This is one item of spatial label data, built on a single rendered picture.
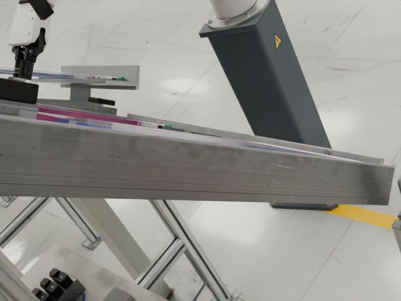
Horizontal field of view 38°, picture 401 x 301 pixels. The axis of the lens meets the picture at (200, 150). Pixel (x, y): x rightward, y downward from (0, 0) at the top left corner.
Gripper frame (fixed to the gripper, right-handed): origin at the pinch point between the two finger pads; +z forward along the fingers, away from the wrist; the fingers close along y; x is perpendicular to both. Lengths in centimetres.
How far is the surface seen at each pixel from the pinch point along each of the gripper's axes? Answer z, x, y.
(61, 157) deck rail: 18, -42, 80
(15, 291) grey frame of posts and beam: 28, -46, 83
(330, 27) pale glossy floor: -64, 167, -21
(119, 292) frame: 40, 1, 44
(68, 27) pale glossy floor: -79, 179, -254
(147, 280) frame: 47, 40, 12
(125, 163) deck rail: 18, -35, 80
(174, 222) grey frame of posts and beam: 31, 45, 13
